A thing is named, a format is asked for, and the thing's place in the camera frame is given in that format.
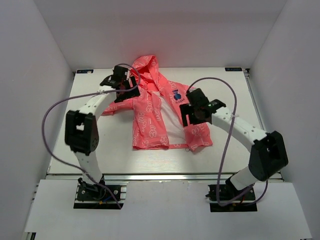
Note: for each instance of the pink hooded jacket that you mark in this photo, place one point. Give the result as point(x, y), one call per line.
point(157, 120)

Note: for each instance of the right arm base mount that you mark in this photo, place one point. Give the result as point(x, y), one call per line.
point(245, 203)

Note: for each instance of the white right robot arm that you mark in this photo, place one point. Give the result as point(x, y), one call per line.
point(267, 150)

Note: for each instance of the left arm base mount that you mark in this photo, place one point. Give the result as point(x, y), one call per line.
point(93, 197)

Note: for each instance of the blue table label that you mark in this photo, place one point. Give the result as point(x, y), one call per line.
point(233, 69)
point(84, 71)

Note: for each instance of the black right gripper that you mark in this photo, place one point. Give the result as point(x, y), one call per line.
point(186, 109)

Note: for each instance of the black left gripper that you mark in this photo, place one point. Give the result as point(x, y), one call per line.
point(131, 94)

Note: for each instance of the left blue table label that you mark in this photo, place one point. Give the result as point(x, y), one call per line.
point(84, 71)

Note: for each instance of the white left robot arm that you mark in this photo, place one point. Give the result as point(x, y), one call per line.
point(81, 125)

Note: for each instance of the right blue table label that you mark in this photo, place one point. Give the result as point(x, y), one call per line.
point(233, 69)

